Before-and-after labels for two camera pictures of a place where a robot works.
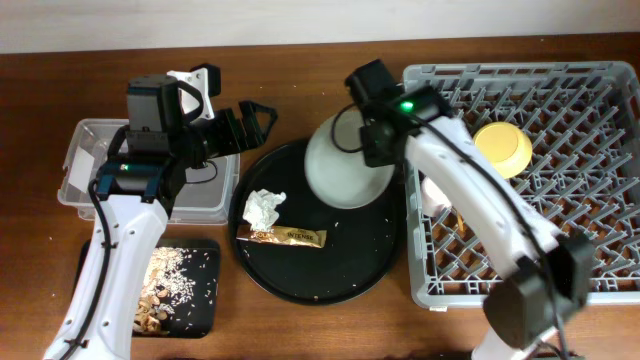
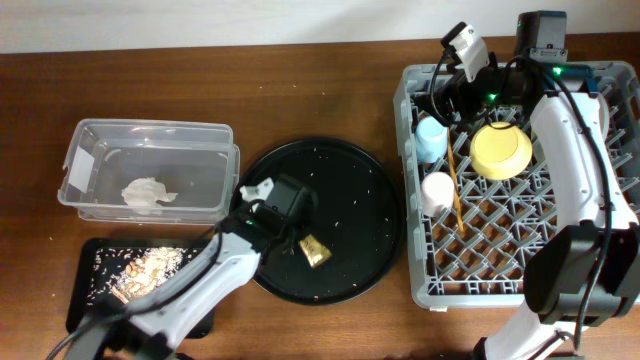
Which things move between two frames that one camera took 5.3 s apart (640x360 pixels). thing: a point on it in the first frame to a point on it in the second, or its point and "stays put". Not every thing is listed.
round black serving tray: [361, 245] stays put
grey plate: [335, 163] to [603, 115]
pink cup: [433, 200] stays put
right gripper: [369, 158] to [460, 87]
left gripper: [237, 140] to [306, 218]
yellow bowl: [507, 148] stays put
